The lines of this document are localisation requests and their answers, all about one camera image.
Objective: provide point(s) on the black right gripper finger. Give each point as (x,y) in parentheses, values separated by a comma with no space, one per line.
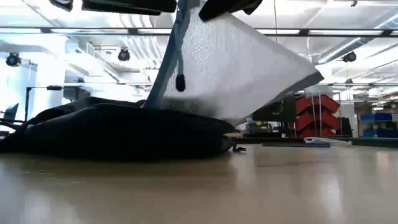
(217,7)

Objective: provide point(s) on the clear plastic tub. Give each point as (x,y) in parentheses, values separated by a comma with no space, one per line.
(318,91)

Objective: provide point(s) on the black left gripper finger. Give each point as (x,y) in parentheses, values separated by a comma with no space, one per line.
(130,6)

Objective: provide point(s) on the white crumpled sheet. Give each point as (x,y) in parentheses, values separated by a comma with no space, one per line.
(326,141)

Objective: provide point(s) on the black ceiling lamp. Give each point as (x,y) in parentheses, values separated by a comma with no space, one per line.
(13,59)
(349,56)
(123,54)

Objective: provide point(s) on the black monitor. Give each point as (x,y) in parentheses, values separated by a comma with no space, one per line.
(276,113)

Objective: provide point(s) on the white mesh pouch blue trim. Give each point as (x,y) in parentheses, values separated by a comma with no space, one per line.
(242,68)

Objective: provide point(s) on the dark blue backpack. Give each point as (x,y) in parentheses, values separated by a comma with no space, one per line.
(124,133)

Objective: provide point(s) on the red storage bin rack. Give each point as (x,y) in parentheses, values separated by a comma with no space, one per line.
(317,115)

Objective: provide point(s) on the silver ceiling duct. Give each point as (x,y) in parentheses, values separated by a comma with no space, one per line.
(357,43)

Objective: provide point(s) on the blue storage bins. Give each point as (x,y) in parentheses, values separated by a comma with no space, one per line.
(377,124)

